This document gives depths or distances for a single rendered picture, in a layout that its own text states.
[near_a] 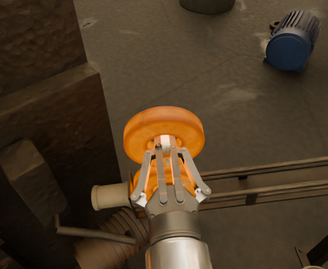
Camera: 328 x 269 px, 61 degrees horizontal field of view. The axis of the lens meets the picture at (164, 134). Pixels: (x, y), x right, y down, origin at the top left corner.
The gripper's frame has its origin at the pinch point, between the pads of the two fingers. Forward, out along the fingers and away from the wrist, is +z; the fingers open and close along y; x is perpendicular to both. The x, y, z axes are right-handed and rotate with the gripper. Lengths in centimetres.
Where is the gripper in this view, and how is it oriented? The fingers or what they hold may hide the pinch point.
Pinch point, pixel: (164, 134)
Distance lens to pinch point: 52.4
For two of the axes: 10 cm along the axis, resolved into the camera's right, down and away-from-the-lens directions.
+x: 0.0, -6.2, -7.8
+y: 10.0, -0.7, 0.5
